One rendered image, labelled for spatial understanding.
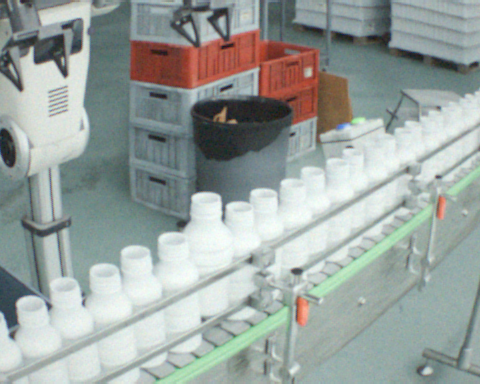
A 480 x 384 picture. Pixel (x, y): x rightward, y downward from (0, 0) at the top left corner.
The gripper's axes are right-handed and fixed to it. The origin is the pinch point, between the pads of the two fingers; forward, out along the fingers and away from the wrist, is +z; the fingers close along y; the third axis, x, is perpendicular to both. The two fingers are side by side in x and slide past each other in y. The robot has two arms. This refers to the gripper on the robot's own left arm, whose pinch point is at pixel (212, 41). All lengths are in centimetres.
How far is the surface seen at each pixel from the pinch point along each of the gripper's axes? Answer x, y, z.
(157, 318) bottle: -25, -60, 37
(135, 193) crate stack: 194, 138, 30
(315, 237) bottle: -26, -26, 39
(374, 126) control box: -18.2, 18.0, 28.3
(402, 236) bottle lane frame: -27, -1, 48
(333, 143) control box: -12.6, 8.6, 28.4
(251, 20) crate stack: 123, 190, -33
